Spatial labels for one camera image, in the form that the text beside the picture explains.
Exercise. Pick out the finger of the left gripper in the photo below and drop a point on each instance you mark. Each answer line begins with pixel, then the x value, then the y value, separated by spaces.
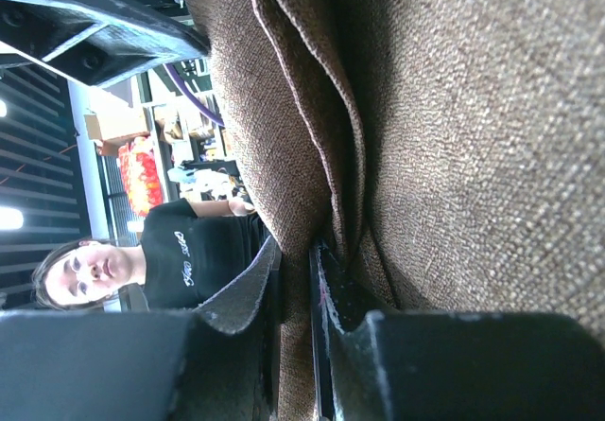
pixel 98 42

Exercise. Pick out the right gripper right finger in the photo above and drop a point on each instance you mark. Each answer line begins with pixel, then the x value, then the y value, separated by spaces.
pixel 375 362

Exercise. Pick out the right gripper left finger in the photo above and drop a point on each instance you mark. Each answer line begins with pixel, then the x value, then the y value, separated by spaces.
pixel 219 361

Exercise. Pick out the brown cloth napkin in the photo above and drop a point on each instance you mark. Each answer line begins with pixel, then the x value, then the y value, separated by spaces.
pixel 450 151

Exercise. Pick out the person in black shirt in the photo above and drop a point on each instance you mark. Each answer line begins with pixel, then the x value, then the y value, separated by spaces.
pixel 187 252

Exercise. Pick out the red yellow object pile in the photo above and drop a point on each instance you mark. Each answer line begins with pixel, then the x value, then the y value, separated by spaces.
pixel 140 176

